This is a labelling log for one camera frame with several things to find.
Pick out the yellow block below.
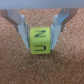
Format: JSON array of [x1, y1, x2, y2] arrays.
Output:
[[28, 26, 52, 55]]

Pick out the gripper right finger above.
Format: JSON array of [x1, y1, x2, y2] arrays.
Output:
[[49, 8, 83, 45]]

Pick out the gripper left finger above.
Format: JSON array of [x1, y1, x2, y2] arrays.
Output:
[[0, 9, 30, 47]]

